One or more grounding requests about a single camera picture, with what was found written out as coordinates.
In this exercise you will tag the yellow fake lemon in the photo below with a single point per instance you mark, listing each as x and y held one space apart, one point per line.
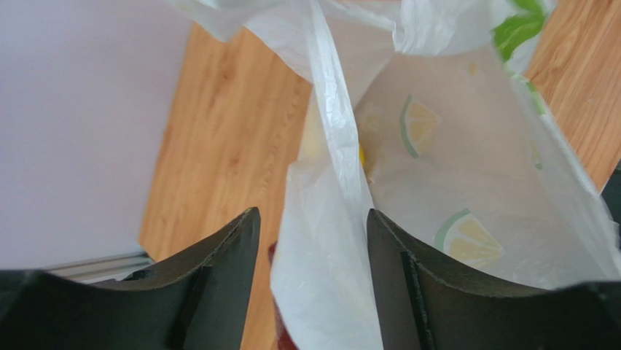
362 156

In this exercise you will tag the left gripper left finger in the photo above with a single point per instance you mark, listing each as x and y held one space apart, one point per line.
195 299

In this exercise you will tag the white plastic bag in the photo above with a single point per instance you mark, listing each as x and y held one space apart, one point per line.
461 152

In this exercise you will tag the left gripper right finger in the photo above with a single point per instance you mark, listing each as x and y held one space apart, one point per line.
428 300

